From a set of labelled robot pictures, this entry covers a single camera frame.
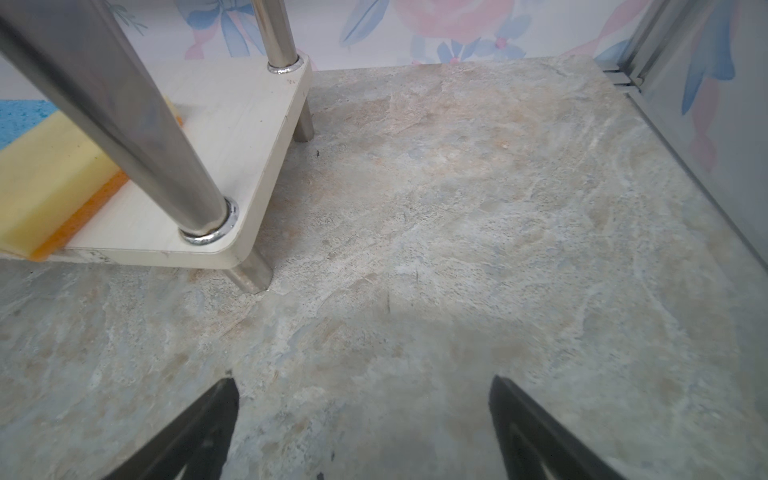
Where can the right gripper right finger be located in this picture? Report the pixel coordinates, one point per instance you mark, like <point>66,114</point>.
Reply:
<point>533,444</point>

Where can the small tan sponge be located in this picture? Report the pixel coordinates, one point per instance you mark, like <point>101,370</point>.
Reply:
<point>54,180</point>

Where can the blue sponge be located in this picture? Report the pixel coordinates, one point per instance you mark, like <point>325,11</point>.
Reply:
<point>19,116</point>

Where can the white two-tier shelf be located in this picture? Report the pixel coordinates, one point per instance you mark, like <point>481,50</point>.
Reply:
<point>202,141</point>

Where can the right aluminium corner post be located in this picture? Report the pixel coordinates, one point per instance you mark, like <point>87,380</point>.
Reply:
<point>697,70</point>

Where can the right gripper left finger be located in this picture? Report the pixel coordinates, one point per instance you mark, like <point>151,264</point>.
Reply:
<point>194,445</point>

